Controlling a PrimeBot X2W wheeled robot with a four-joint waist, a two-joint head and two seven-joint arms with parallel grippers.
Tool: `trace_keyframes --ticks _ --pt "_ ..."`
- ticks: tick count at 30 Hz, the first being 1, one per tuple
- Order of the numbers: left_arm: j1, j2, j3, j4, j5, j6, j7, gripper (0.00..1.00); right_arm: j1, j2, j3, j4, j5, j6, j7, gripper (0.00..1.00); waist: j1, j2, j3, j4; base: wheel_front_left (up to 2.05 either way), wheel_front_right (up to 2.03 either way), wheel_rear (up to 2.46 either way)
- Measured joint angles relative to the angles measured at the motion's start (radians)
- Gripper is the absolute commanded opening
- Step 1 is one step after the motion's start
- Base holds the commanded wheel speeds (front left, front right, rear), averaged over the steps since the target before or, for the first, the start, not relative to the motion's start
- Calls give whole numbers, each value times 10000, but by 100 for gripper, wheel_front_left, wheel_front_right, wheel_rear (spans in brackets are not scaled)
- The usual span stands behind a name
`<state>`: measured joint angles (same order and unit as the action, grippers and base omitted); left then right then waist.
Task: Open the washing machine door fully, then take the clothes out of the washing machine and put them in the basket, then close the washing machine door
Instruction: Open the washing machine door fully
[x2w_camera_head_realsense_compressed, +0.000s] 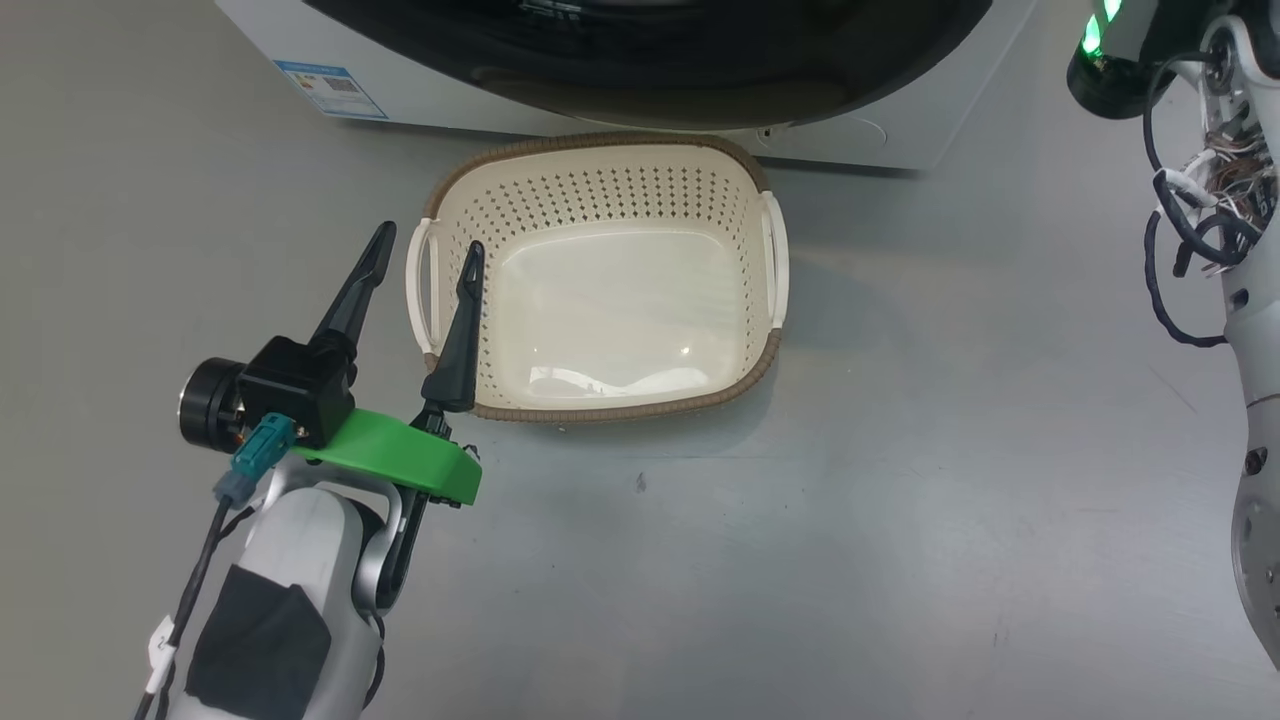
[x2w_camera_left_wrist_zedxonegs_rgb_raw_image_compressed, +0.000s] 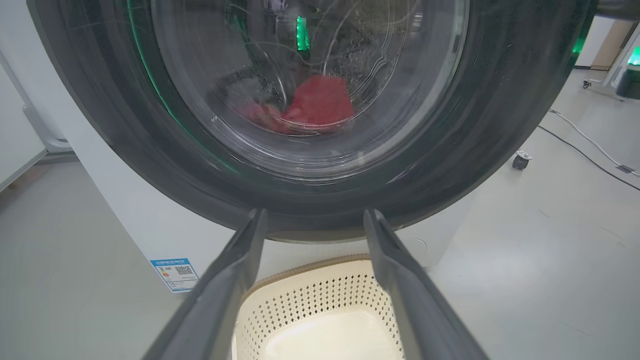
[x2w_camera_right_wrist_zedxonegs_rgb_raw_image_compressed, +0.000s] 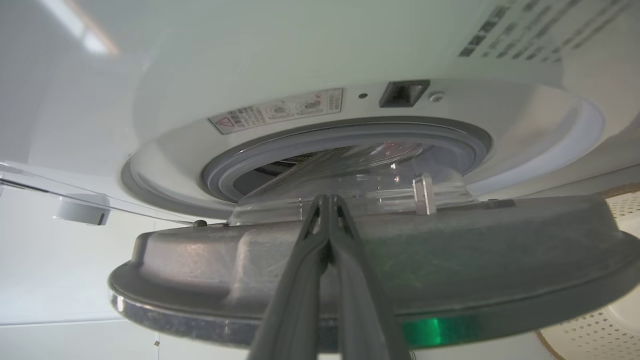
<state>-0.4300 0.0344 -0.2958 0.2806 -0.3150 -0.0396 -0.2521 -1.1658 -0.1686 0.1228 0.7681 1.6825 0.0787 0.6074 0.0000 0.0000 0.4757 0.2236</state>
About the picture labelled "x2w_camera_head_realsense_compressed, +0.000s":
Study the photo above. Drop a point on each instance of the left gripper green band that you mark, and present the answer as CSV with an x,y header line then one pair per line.
x,y
400,455

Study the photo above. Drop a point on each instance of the cream perforated laundry basket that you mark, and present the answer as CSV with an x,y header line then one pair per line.
x,y
600,300

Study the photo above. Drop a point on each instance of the white washing machine body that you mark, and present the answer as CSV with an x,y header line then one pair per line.
x,y
930,120

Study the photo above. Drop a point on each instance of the blue energy label sticker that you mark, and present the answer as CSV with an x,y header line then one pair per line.
x,y
330,90

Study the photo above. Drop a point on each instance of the round filter cover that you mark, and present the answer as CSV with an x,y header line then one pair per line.
x,y
820,135

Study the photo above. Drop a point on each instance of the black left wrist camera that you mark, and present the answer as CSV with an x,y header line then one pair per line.
x,y
290,385

